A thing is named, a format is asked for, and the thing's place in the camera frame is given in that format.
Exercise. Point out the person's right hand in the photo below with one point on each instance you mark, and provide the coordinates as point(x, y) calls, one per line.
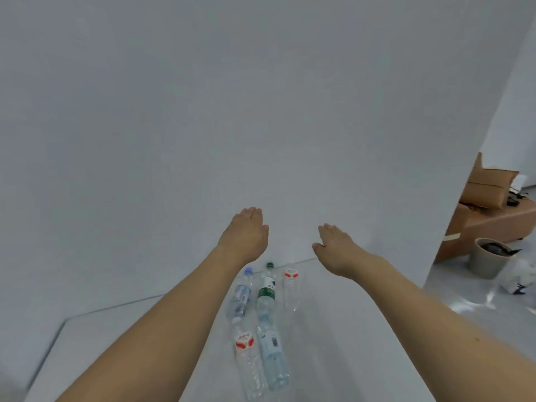
point(339, 253)

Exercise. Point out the person's left hand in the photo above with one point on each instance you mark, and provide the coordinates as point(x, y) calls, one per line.
point(243, 236)

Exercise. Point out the person's left thumb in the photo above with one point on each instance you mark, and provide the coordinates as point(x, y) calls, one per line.
point(266, 233)

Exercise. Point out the person's right thumb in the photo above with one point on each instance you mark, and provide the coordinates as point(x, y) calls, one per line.
point(317, 246)

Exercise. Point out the person's right forearm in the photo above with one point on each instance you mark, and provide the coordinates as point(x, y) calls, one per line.
point(431, 330)

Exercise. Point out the person's left forearm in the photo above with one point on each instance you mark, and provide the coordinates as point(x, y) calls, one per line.
point(167, 326)

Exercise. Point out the small red label bottle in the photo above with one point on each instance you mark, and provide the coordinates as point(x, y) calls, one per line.
point(292, 290)

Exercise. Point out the green label plastic bottle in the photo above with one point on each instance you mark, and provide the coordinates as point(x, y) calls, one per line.
point(266, 290)

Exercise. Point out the blue cap plastic bottle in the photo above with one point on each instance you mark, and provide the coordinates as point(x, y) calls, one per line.
point(240, 295)

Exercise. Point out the white label plastic bottle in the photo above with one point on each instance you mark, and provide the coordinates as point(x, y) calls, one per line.
point(272, 351)

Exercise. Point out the large red label bottle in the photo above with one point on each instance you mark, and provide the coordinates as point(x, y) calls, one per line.
point(250, 360)

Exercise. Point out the taped cardboard box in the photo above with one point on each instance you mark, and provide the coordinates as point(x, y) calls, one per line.
point(450, 242)

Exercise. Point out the grey waste bin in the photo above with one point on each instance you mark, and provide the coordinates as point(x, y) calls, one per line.
point(488, 263)

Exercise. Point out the black bag in bin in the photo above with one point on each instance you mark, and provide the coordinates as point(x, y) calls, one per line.
point(498, 249)

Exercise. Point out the open cardboard box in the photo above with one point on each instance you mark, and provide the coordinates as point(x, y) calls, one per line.
point(488, 184)

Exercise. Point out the brown bench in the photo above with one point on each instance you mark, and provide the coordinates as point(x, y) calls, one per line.
point(498, 223)

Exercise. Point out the white plastic bag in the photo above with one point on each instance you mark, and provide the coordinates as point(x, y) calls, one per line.
point(519, 276)

